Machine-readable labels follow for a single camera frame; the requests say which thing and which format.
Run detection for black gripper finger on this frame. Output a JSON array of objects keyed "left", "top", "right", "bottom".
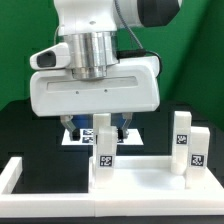
[
  {"left": 60, "top": 115, "right": 81, "bottom": 141},
  {"left": 118, "top": 112, "right": 133, "bottom": 140}
]

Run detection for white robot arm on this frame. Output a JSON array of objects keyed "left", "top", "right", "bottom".
[{"left": 30, "top": 0, "right": 182, "bottom": 138}]

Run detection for white desk top tray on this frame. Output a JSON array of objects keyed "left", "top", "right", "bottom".
[{"left": 88, "top": 156, "right": 224, "bottom": 217}]

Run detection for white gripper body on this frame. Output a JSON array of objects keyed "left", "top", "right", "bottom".
[{"left": 30, "top": 56, "right": 160, "bottom": 116}]

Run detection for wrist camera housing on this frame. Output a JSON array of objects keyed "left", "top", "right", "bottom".
[{"left": 30, "top": 42, "right": 71, "bottom": 70}]

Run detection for white U-shaped obstacle frame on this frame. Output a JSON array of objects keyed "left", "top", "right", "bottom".
[{"left": 0, "top": 157, "right": 95, "bottom": 218}]

